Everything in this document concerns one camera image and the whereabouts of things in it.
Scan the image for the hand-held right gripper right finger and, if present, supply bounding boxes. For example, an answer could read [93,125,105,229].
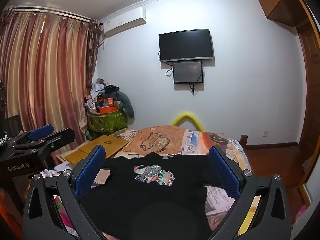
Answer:
[207,145,293,240]

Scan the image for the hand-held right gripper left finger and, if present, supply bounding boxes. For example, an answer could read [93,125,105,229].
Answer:
[22,145,110,240]

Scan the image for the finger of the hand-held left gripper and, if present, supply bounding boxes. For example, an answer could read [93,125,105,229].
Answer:
[9,124,54,147]
[14,128,76,161]

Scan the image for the black printed t-shirt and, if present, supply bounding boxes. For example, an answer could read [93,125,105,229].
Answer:
[79,152,227,240]

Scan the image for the black chair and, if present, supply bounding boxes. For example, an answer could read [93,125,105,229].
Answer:
[3,115,25,137]

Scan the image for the bamboo lap table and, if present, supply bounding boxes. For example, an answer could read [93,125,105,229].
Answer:
[55,135,130,167]

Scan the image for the crumpled white paper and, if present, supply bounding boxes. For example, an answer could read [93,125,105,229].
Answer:
[41,168,61,178]

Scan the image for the striped pink curtain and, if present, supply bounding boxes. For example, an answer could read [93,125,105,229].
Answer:
[0,12,101,155]

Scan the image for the green patterned storage box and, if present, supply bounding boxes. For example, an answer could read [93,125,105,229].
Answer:
[86,109,128,140]

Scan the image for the orange flat box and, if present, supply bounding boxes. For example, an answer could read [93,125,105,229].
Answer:
[96,106,118,114]

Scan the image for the pile of clutter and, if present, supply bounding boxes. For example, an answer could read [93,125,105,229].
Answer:
[84,77,120,111]

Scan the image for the yellow foam tube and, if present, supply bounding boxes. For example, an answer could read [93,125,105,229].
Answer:
[171,111,206,132]

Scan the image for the printed blanket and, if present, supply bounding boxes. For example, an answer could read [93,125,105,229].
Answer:
[54,126,262,238]

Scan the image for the grey plush toy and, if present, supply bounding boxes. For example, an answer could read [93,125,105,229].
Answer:
[104,90,136,117]

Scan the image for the wooden door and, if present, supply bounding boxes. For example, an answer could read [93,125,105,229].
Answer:
[295,0,320,200]

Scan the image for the white air conditioner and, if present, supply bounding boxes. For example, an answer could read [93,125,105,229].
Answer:
[100,7,147,38]

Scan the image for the wooden overhead cabinet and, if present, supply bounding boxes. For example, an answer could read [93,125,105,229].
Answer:
[257,0,305,27]

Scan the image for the small black wall monitor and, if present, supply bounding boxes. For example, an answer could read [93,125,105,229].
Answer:
[172,60,204,84]

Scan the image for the white curtain rail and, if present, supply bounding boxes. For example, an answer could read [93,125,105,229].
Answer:
[4,5,92,22]

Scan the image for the black wall television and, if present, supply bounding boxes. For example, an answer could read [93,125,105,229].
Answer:
[158,28,215,63]

